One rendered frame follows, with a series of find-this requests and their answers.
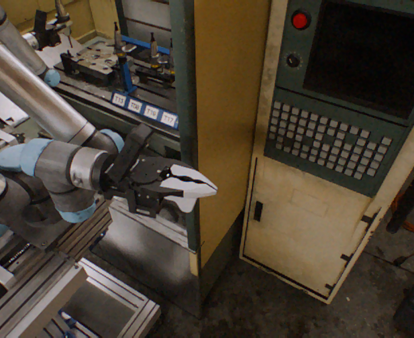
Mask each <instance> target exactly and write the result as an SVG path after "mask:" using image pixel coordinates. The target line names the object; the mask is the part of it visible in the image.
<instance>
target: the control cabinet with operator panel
mask: <svg viewBox="0 0 414 338"><path fill-rule="evenodd" d="M413 167H414V0H272V1H271V7H270V18H269V24H268V35H267V41H266V52H265V58H264V63H263V69H262V80H261V86H260V98H259V103H258V114H257V120H256V131H255V132H254V143H253V148H252V159H251V166H250V177H249V183H248V193H247V200H246V205H245V211H244V222H243V228H242V239H241V246H240V256H239V257H240V258H241V259H243V260H245V261H247V262H248V263H249V264H250V265H251V266H254V267H258V268H260V269H262V270H265V272H267V273H269V274H271V275H273V276H276V277H277V278H279V279H281V280H282V281H284V282H286V283H288V284H290V285H292V286H294V287H296V288H298V289H300V290H301V291H303V292H306V293H307V294H309V295H311V296H312V297H313V298H315V299H319V300H321V301H322V302H324V303H326V304H329V303H331V302H332V299H333V298H334V296H335V294H336V293H337V291H338V289H339V288H340V286H341V285H342V283H343V282H344V280H345V278H346V276H347V275H348V273H350V270H351V269H352V267H353V265H354V264H355V261H356V260H357V258H359V256H360V254H361V252H362V250H363V249H364V247H365V245H366V243H368V241H369V239H370V238H371V236H372V234H373V232H374V230H375V229H376V227H378V224H379V223H380V221H381V219H382V218H383V215H384V214H385V212H386V211H387V210H388V209H389V206H390V205H391V203H392V201H393V199H394V198H395V196H396V195H397V193H398V192H399V190H400V189H401V187H402V185H403V183H404V181H405V180H406V179H407V177H408V175H409V174H410V172H411V171H412V168H413Z"/></svg>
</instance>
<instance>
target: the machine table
mask: <svg viewBox="0 0 414 338"><path fill-rule="evenodd" d="M94 47H96V46H93V45H90V46H87V48H84V50H81V51H80V52H77V53H76V54H73V56H76V57H78V56H81V55H83V54H84V53H86V52H89V51H90V50H92V49H93V48H94ZM133 60H134V58H133ZM53 67H54V68H49V69H53V70H55V71H57V72H58V73H59V75H60V81H59V83H58V84H57V85H56V87H50V88H51V89H53V90H54V91H55V92H56V93H57V94H58V95H59V96H60V97H62V98H63V99H64V100H65V101H66V102H67V103H68V104H70V105H72V106H73V107H76V108H78V109H82V110H83V111H86V112H88V113H92V114H93V115H94V116H97V117H100V118H102V119H104V120H107V121H110V122H112V123H114V124H115V125H118V126H120V127H123V128H125V129H128V130H130V131H131V130H132V129H133V128H134V127H138V126H139V125H140V124H141V122H143V123H144V125H147V126H148V127H149V128H151V129H152V130H154V132H153V134H152V136H151V138H152V140H154V141H156V142H158V143H159V144H162V145H165V146H168V147H170V148H172V149H175V150H178V151H179V152H180V139H179V129H177V130H175V129H172V128H170V127H167V126H165V125H161V123H158V122H156V121H152V120H150V119H147V118H145V117H142V116H140V115H138V114H137V113H133V112H131V111H128V110H125V109H122V108H120V107H116V106H115V105H113V104H111V103H110V100H111V95H112V93H113V91H111V90H107V89H105V90H101V89H98V88H100V86H98V85H96V87H92V88H87V89H84V88H83V86H84V87H85V85H83V86H82V84H81V83H82V82H79V81H76V76H73V75H72V73H70V72H67V71H64V67H63V64H62V62H59V63H57V64H55V65H54V66H53ZM137 67H142V68H146V69H147V68H148V70H153V68H152V69H151V68H150V64H148V63H145V62H141V61H139V60H134V65H133V66H131V67H130V72H133V73H134V74H135V75H137V77H135V79H134V80H136V81H134V82H133V81H132V83H133V85H134V86H136V87H138V89H136V90H134V91H133V92H132V93H130V94H129V96H132V97H133V98H135V99H139V100H141V101H144V102H147V103H150V104H152V105H156V106H157V107H159V108H161V109H166V110H167V111H170V112H173V113H176V114H178V110H177V100H176V84H175V83H176V82H174V83H172V85H171V86H170V88H168V89H166V88H163V81H161V80H156V79H155V80H154V79H153V78H150V77H148V79H147V80H145V81H144V82H142V81H140V80H139V74H137V73H136V72H135V69H136V68H137ZM153 71H155V70H153ZM69 77H70V78H69ZM73 79H75V81H74V80H73ZM66 81H67V82H66ZM73 84H75V85H76V86H75V85H73ZM68 85H69V86H70V85H72V86H74V87H76V88H78V86H79V85H81V88H80V89H83V90H84V91H86V93H83V92H81V91H78V90H75V91H74V90H73V88H70V87H68ZM111 85H112V84H109V85H105V86H106V87H107V86H111ZM112 86H113V85H112ZM78 89H79V88H78ZM113 89H114V90H116V91H118V92H121V91H120V90H123V85H122V84H114V86H113ZM87 93H88V94H87ZM90 94H92V95H97V96H98V97H101V95H105V97H106V98H103V99H105V100H106V101H103V100H101V99H98V98H95V97H92V95H91V97H90ZM109 96H110V97H109ZM101 98H102V97H101Z"/></svg>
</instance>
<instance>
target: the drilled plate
mask: <svg viewBox="0 0 414 338"><path fill-rule="evenodd" d="M99 51H100V52H99ZM85 54H86V55H85ZM100 55H101V56H100ZM104 55H105V56H104ZM83 56H84V57H83ZM81 57H82V58H85V60H84V59H81ZM90 58H91V59H90ZM77 59H78V61H80V62H71V63H72V68H73V69H75V70H78V71H81V72H84V73H86V74H90V75H92V76H96V78H100V79H102V80H105V81H107V82H109V81H110V80H112V79H114V77H116V76H118V75H119V72H118V71H116V70H113V69H111V67H110V66H111V65H114V64H115V63H116V60H118V55H116V54H115V55H114V54H113V51H111V50H109V49H106V48H103V47H100V46H96V47H94V48H93V49H92V50H90V51H89V52H86V53H84V54H83V55H81V56H78V57H77ZM92 59H93V60H92ZM95 59H96V60H95ZM86 60H87V62H86ZM104 62H105V63H104ZM127 62H128V66H129V68H130V67H131V66H133V65H134V60H133V57H131V56H127ZM107 63H108V64H107ZM104 66H105V67H104ZM107 66H108V67H107ZM103 67H104V68H103ZM102 68H103V69H102Z"/></svg>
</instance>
